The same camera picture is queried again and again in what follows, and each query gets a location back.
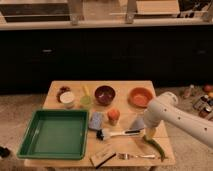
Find grey blue towel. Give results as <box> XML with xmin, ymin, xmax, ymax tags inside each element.
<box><xmin>130</xmin><ymin>116</ymin><xmax>145</xmax><ymax>130</ymax></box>

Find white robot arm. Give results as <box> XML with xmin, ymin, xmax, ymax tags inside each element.
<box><xmin>143</xmin><ymin>92</ymin><xmax>213</xmax><ymax>148</ymax></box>

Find orange bowl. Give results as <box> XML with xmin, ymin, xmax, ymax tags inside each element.
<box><xmin>128</xmin><ymin>87</ymin><xmax>153</xmax><ymax>108</ymax></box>

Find purple bowl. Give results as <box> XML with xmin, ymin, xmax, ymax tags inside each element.
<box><xmin>94</xmin><ymin>85</ymin><xmax>116</xmax><ymax>106</ymax></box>

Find green chili pepper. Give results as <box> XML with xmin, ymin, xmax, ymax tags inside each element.
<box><xmin>142</xmin><ymin>135</ymin><xmax>166</xmax><ymax>162</ymax></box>

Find wooden table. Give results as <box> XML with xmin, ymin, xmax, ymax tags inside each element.
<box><xmin>24</xmin><ymin>81</ymin><xmax>175</xmax><ymax>169</ymax></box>

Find silver fork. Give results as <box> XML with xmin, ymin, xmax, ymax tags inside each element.
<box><xmin>118</xmin><ymin>153</ymin><xmax>155</xmax><ymax>160</ymax></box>

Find orange toy fruit on stand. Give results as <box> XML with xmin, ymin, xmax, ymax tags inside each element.
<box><xmin>107</xmin><ymin>108</ymin><xmax>120</xmax><ymax>126</ymax></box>

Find blue sponge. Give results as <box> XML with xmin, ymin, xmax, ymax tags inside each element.
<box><xmin>89</xmin><ymin>112</ymin><xmax>103</xmax><ymax>131</ymax></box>

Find wooden block with black edge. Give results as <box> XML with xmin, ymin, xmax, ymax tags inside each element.
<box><xmin>90</xmin><ymin>148</ymin><xmax>116</xmax><ymax>169</ymax></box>

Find green plastic tray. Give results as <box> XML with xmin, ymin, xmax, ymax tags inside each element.
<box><xmin>17</xmin><ymin>109</ymin><xmax>89</xmax><ymax>160</ymax></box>

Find white cup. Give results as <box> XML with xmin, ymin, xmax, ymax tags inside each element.
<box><xmin>60</xmin><ymin>91</ymin><xmax>75</xmax><ymax>108</ymax></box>

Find dark red toy item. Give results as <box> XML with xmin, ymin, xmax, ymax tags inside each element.
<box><xmin>56</xmin><ymin>86</ymin><xmax>71</xmax><ymax>103</ymax></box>

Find black object on floor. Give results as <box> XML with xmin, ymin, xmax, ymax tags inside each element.
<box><xmin>0</xmin><ymin>146</ymin><xmax>10</xmax><ymax>158</ymax></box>

